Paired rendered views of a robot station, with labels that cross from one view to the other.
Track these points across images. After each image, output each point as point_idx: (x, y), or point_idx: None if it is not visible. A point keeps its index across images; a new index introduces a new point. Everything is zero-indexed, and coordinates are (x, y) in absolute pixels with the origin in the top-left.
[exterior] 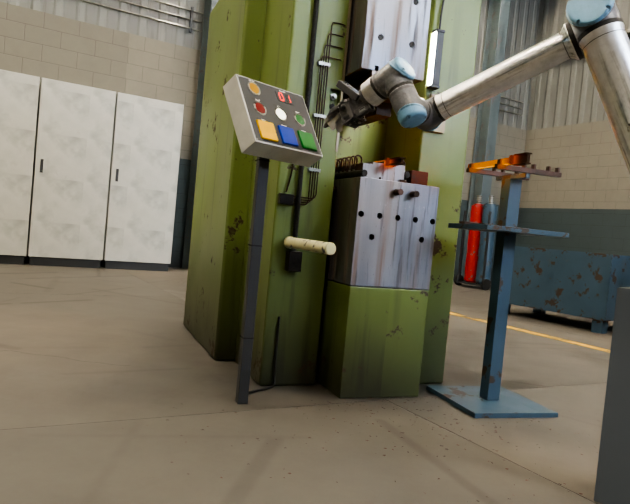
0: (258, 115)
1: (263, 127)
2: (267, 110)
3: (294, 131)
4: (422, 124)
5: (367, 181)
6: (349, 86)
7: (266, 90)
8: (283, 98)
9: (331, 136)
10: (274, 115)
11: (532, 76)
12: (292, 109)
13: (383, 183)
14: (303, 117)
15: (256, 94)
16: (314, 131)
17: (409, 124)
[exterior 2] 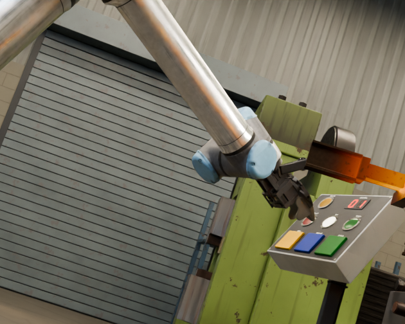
0: (298, 227)
1: (286, 237)
2: (316, 220)
3: (326, 237)
4: (225, 171)
5: (393, 297)
6: (294, 161)
7: (341, 201)
8: (353, 204)
9: None
10: (319, 224)
11: (151, 51)
12: (354, 214)
13: None
14: (361, 220)
15: (320, 207)
16: (360, 234)
17: (206, 177)
